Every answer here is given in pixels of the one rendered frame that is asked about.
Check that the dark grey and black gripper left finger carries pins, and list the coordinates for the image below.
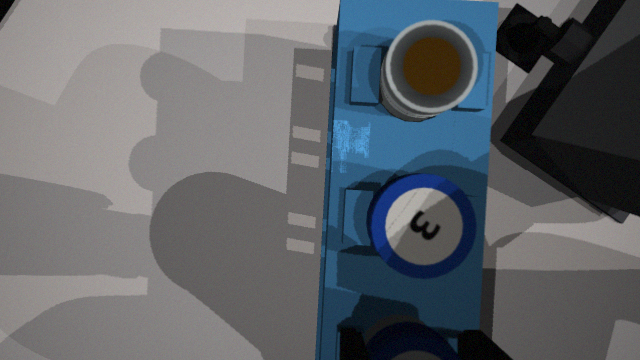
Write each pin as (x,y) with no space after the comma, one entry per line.
(352,345)

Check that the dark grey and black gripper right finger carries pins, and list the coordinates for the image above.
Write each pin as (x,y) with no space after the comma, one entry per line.
(475,345)

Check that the dark grey button housing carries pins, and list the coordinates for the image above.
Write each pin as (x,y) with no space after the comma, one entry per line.
(585,113)

